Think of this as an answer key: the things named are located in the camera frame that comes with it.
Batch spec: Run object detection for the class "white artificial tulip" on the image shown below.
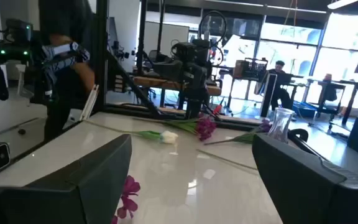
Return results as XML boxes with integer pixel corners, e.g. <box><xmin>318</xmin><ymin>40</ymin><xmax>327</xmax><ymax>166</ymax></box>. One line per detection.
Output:
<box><xmin>83</xmin><ymin>119</ymin><xmax>180</xmax><ymax>146</ymax></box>

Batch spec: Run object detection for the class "wooden workbench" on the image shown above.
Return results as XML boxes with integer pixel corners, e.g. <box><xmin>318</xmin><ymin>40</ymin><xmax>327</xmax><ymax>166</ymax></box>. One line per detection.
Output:
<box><xmin>132</xmin><ymin>76</ymin><xmax>223</xmax><ymax>108</ymax></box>

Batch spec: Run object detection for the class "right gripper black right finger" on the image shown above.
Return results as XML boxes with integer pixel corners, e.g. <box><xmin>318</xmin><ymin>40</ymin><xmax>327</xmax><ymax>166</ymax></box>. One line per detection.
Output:
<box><xmin>252</xmin><ymin>133</ymin><xmax>358</xmax><ymax>224</ymax></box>

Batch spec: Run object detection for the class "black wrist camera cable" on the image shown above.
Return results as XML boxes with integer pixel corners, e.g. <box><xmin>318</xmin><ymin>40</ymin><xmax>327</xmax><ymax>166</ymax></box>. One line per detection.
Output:
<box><xmin>287</xmin><ymin>128</ymin><xmax>331</xmax><ymax>162</ymax></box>
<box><xmin>197</xmin><ymin>10</ymin><xmax>228</xmax><ymax>68</ymax></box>

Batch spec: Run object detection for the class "person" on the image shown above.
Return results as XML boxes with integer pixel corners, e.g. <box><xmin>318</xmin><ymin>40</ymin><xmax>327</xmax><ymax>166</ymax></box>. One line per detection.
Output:
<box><xmin>267</xmin><ymin>60</ymin><xmax>293</xmax><ymax>111</ymax></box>
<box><xmin>37</xmin><ymin>0</ymin><xmax>96</xmax><ymax>142</ymax></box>

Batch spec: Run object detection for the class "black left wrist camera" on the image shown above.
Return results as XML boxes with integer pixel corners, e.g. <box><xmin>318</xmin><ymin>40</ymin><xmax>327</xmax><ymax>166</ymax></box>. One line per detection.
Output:
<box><xmin>170</xmin><ymin>41</ymin><xmax>198</xmax><ymax>63</ymax></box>

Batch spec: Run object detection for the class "blue storage bin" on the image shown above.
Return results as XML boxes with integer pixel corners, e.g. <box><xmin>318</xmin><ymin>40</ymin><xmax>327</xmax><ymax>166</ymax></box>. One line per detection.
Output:
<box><xmin>292</xmin><ymin>101</ymin><xmax>316</xmax><ymax>118</ymax></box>

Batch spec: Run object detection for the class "black background frame post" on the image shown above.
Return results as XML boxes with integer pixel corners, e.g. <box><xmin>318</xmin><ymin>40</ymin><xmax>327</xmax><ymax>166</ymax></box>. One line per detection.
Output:
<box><xmin>136</xmin><ymin>0</ymin><xmax>149</xmax><ymax>75</ymax></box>

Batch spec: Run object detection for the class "black diagonal frame brace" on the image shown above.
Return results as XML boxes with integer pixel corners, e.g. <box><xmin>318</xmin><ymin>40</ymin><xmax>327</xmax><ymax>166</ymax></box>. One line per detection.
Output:
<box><xmin>106</xmin><ymin>51</ymin><xmax>163</xmax><ymax>118</ymax></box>

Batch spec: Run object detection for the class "white aluminium extrusion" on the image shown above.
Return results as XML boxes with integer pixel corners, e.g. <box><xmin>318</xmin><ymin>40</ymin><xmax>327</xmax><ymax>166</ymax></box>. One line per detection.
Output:
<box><xmin>78</xmin><ymin>83</ymin><xmax>100</xmax><ymax>121</ymax></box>

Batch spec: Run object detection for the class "clear glass vase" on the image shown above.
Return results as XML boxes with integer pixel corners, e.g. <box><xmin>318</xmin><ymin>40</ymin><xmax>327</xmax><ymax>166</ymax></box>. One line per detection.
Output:
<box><xmin>267</xmin><ymin>107</ymin><xmax>295</xmax><ymax>144</ymax></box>

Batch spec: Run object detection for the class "black left wrist camera cable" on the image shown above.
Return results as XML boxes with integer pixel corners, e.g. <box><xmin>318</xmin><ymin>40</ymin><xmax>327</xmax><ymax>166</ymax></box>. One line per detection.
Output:
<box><xmin>197</xmin><ymin>10</ymin><xmax>228</xmax><ymax>68</ymax></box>

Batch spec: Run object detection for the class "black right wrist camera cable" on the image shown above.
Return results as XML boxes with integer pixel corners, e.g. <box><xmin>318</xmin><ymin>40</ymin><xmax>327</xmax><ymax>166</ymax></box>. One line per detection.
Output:
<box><xmin>287</xmin><ymin>128</ymin><xmax>331</xmax><ymax>162</ymax></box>

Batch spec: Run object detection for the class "magenta artificial flower bunch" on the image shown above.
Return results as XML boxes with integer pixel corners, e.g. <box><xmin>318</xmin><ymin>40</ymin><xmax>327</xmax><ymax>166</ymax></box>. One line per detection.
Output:
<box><xmin>110</xmin><ymin>175</ymin><xmax>142</xmax><ymax>224</ymax></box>
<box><xmin>203</xmin><ymin>119</ymin><xmax>273</xmax><ymax>146</ymax></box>

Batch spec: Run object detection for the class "white whiteboard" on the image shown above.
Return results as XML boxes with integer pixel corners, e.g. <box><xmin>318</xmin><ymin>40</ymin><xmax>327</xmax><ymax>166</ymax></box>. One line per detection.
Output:
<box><xmin>144</xmin><ymin>21</ymin><xmax>190</xmax><ymax>58</ymax></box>

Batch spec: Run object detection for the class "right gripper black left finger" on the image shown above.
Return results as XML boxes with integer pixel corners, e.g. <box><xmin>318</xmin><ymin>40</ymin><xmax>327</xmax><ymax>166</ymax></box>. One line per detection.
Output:
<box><xmin>0</xmin><ymin>133</ymin><xmax>132</xmax><ymax>224</ymax></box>

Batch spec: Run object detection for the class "violet artificial flower bunch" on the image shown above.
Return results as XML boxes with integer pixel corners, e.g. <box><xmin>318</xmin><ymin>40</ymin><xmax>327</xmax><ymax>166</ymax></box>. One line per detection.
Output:
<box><xmin>131</xmin><ymin>112</ymin><xmax>218</xmax><ymax>142</ymax></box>

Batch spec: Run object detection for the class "black plastic crate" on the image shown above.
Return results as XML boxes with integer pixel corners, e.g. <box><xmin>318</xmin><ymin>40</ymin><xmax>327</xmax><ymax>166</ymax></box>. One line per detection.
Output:
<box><xmin>242</xmin><ymin>57</ymin><xmax>269</xmax><ymax>80</ymax></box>

